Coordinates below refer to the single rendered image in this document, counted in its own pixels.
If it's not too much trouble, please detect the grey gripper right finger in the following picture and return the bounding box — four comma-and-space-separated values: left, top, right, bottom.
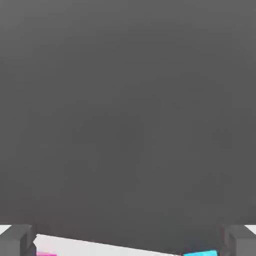
219, 224, 256, 256

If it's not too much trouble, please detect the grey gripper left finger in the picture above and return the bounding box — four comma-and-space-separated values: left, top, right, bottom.
0, 223, 38, 256

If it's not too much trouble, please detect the large cyan box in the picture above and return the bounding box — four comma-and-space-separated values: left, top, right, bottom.
183, 249, 218, 256

